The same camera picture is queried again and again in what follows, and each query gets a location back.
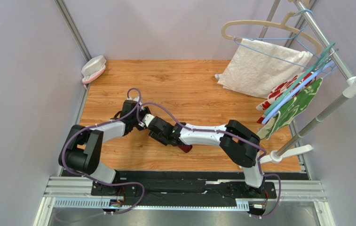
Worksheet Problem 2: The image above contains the blue clothes hanger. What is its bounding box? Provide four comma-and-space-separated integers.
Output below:
261, 61, 337, 125

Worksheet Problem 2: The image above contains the silver white clothes rack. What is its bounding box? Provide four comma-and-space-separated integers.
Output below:
258, 0, 356, 165

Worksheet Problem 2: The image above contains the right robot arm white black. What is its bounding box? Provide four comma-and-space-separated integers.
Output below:
143, 114, 264, 188

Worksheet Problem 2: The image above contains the beige clothes hanger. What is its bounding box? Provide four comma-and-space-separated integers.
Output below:
221, 12, 323, 54

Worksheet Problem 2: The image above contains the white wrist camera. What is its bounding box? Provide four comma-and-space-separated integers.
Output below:
126, 97, 142, 111
139, 114, 155, 129

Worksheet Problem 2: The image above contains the dark red cloth napkin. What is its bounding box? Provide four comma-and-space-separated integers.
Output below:
178, 145, 193, 153

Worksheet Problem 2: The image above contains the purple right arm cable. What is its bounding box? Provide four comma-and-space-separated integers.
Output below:
135, 102, 282, 219

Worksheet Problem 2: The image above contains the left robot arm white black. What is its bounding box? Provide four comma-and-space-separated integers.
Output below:
58, 100, 150, 195

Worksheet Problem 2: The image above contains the teal clothes hanger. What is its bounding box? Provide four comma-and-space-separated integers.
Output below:
263, 42, 336, 116

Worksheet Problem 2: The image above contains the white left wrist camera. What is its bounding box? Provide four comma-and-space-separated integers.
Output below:
126, 97, 142, 111

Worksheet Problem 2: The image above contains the green white patterned cloth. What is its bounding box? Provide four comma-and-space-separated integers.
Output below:
257, 78, 323, 140

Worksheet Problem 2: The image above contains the white textured hanging cloth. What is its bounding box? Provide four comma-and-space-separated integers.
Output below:
215, 46, 305, 98

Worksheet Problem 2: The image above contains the red flower patterned cloth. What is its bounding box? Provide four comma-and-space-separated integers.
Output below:
256, 72, 316, 124

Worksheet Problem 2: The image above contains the white pink folded cloth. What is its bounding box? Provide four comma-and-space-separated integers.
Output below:
81, 55, 106, 85

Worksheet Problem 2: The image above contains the light blue wire hanger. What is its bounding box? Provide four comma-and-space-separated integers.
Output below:
233, 9, 319, 68

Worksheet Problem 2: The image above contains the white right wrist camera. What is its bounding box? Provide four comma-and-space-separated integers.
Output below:
139, 114, 155, 129

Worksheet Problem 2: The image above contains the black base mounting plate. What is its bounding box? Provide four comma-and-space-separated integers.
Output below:
62, 169, 310, 209

